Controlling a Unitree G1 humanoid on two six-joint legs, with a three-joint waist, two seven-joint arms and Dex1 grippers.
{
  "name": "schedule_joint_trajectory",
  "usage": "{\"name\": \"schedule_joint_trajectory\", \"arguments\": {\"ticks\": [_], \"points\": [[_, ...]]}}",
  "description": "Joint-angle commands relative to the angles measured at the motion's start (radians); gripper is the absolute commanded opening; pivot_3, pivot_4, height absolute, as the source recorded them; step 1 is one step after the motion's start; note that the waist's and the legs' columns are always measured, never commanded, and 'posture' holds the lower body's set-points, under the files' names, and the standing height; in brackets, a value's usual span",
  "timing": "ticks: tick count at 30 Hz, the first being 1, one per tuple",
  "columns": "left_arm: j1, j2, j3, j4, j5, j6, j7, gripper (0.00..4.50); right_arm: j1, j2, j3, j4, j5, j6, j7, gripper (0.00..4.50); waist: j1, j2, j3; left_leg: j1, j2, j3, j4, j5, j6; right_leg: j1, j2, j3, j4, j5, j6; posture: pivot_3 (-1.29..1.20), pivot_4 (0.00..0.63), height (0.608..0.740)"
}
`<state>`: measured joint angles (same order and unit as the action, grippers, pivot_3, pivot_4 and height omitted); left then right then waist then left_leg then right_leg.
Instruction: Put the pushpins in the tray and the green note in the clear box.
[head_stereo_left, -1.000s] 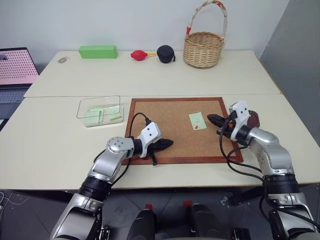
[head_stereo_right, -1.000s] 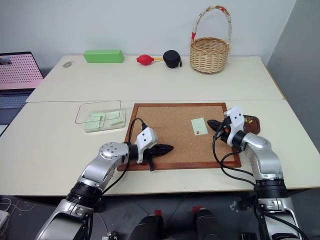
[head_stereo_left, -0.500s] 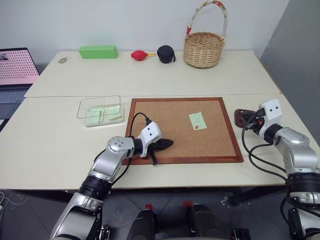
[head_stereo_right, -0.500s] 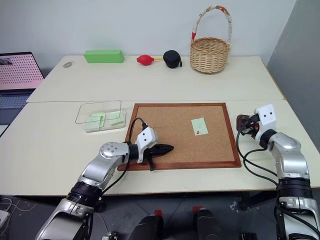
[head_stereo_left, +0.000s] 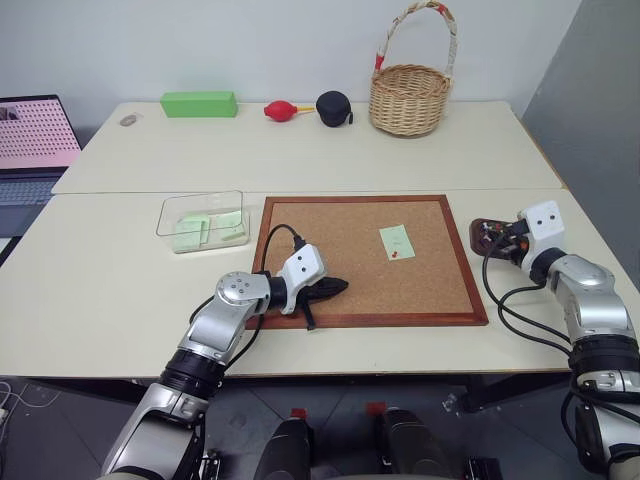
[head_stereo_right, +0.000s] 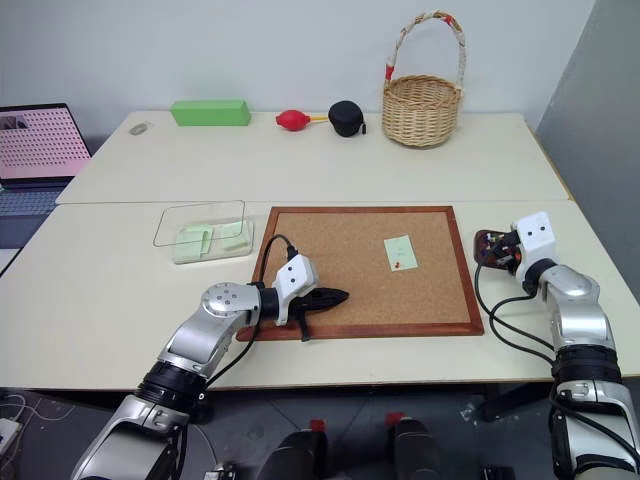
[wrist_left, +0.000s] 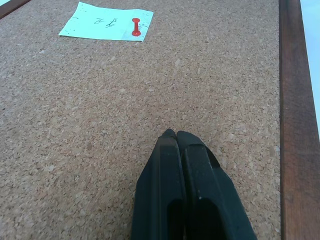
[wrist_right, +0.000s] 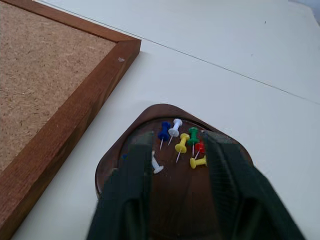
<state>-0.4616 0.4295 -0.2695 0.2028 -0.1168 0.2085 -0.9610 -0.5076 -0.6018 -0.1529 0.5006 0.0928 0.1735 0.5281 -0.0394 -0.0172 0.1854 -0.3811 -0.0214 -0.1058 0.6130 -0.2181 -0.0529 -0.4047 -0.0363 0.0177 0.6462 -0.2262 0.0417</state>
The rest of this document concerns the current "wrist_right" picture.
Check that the green pushpin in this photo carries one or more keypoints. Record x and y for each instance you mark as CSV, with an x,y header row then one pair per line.
x,y
193,137

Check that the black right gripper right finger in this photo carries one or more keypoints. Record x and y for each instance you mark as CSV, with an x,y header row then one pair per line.
x,y
240,190

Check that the blue pushpin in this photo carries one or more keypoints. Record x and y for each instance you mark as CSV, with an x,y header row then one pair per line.
x,y
163,132
124,156

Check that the wood-framed cork board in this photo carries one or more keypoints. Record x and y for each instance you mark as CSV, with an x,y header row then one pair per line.
x,y
42,82

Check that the yellow pushpin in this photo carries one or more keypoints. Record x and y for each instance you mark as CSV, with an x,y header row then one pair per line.
x,y
197,162
182,144

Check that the white pushpin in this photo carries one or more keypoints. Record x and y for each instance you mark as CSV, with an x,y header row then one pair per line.
x,y
156,166
174,128

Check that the red pushpin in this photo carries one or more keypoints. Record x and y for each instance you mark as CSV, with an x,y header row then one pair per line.
x,y
200,147

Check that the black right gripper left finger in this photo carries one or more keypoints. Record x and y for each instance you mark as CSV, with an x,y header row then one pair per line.
x,y
125,190

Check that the dark wooden tray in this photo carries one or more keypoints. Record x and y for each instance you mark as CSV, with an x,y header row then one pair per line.
x,y
175,180

